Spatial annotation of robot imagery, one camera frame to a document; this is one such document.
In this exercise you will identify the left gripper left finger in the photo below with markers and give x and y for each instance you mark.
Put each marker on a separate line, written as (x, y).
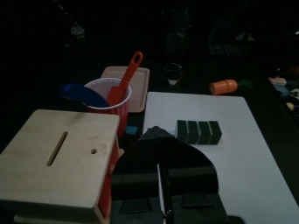
(136, 175)

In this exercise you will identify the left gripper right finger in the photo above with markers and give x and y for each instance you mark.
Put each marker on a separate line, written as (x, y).
(191, 175)

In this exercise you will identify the dark green toy sushi piece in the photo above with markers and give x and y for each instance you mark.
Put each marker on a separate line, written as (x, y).
(204, 132)

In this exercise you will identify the white cutting board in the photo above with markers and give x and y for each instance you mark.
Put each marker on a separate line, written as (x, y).
(233, 145)

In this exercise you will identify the red-orange toy knife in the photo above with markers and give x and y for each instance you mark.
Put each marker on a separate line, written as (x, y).
(129, 70)

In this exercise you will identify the small light blue block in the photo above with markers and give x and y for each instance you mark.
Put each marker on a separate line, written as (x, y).
(131, 130)

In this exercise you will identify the wooden box with red front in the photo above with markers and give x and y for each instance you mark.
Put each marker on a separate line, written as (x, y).
(57, 175)

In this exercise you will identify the red plastic cup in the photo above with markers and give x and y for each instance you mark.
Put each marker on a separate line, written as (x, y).
(119, 113)

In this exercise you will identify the pinkish rectangular tray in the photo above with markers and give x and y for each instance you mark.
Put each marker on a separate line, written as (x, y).
(137, 87)

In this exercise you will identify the blue plastic toy utensil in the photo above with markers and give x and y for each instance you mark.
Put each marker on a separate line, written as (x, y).
(83, 94)

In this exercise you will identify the orange toy cylinder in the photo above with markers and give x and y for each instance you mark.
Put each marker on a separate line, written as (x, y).
(223, 87)

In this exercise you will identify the metal measuring cup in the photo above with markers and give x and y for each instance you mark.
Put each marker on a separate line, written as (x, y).
(172, 78)

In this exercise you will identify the small yellow toy item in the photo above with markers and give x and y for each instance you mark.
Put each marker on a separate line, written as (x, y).
(290, 106)

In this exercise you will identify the pink toy item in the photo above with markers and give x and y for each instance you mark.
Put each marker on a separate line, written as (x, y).
(276, 81)

